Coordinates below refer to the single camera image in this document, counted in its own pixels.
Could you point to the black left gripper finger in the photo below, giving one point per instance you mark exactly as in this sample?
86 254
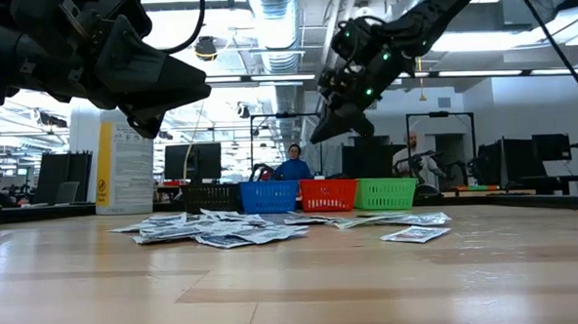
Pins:
143 66
145 120

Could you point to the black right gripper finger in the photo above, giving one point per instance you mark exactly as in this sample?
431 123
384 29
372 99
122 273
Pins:
327 130
348 121

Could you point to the background black robot arm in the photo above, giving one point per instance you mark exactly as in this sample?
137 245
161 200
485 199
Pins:
265 173

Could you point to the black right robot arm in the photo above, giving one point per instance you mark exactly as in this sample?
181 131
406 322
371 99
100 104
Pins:
438 9

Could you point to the black equipment cabinet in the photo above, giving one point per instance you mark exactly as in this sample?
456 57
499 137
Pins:
372 161

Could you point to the person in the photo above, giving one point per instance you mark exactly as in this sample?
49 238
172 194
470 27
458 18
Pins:
410 142
294 170

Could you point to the white wipes canister yellow label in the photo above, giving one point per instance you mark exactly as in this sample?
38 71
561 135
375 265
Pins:
128 179

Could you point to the black ceiling-hung device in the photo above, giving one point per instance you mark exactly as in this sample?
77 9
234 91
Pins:
206 48

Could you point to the red plastic basket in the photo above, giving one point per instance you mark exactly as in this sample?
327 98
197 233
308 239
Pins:
328 195

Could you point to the green plastic basket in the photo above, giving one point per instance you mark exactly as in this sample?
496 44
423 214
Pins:
385 194

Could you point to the blue plastic basket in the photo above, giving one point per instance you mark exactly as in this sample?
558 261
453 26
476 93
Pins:
269 197

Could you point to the blue print antiseptic packet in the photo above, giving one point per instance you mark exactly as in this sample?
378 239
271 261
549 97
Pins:
128 228
223 214
146 240
270 235
170 232
255 220
221 241
167 218

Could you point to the black plastic basket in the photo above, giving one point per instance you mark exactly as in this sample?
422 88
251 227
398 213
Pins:
212 198

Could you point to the black upright panel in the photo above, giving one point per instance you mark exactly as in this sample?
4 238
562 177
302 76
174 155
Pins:
55 177

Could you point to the long ceiling light strip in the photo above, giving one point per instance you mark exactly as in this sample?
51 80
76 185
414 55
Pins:
480 73

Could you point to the small white bottle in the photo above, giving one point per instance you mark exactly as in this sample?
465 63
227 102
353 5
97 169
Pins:
472 180

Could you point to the orange and green bar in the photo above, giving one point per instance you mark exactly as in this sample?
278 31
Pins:
476 188

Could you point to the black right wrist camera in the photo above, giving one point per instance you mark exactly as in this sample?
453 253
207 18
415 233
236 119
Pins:
332 82

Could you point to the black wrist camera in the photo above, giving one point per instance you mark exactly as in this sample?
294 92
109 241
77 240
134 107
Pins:
332 82
126 15

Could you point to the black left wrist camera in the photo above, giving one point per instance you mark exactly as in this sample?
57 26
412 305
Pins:
126 15

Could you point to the silver corrugated ceiling duct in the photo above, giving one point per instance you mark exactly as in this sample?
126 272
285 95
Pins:
275 26

